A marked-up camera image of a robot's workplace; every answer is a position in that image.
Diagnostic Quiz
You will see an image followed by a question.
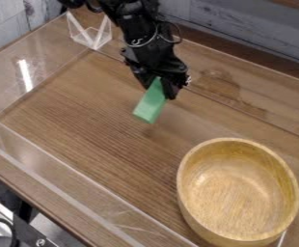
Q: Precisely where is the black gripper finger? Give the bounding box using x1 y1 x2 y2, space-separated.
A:
133 68 157 89
162 76 183 100

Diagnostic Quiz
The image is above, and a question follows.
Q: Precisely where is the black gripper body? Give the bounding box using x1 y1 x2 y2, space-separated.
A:
121 32 193 88

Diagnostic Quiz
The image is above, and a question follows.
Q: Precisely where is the green rectangular block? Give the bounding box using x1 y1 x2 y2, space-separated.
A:
133 77 167 124

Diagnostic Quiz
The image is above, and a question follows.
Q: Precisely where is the brown wooden bowl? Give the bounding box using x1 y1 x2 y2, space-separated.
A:
177 138 299 247

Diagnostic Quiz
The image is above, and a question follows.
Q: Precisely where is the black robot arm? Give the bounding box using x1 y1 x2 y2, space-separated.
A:
58 0 191 100

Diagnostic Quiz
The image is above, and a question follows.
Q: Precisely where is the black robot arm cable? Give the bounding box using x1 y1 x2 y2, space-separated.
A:
157 20 185 44

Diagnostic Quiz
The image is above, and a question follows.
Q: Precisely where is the clear acrylic corner bracket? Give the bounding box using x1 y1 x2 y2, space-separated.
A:
66 13 113 50

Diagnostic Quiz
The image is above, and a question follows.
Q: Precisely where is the clear acrylic tray wall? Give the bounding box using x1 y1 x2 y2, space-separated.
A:
0 17 299 247

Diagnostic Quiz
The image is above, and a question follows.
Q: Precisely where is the black cable lower left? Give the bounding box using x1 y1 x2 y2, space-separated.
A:
0 216 21 247

